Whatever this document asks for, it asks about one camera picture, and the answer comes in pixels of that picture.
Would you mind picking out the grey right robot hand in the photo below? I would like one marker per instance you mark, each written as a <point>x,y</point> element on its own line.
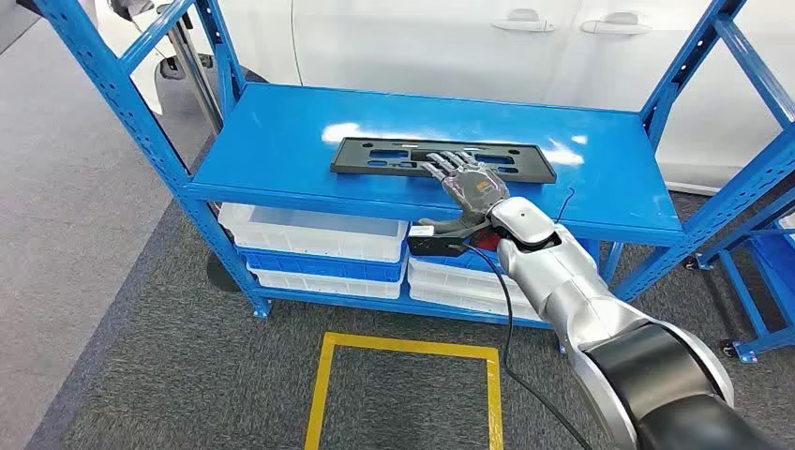
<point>472,189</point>

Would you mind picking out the long black plastic part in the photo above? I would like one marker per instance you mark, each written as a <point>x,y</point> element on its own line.
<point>354,158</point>

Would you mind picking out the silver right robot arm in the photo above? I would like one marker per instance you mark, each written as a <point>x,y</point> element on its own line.
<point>571,279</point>

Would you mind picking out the blue metal shelf rack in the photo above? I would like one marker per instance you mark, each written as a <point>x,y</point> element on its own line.
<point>279,143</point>

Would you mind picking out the red object in bin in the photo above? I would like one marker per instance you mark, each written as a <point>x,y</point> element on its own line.
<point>494,241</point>

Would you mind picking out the white plastic bin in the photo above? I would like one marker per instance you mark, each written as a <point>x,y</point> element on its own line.
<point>453,279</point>
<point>459,302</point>
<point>310,239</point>
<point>323,284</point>

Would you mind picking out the white car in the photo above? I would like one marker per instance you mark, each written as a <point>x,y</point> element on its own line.
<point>435,49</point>

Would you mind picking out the yellow floor tape square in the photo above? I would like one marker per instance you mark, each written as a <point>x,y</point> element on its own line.
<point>404,343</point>

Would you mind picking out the blue rack on casters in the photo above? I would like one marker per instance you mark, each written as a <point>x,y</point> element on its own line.
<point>739,298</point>

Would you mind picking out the grey metal stand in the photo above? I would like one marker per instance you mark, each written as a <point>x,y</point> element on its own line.
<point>194,74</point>

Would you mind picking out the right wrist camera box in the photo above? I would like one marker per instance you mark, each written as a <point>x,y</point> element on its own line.
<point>435,245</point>

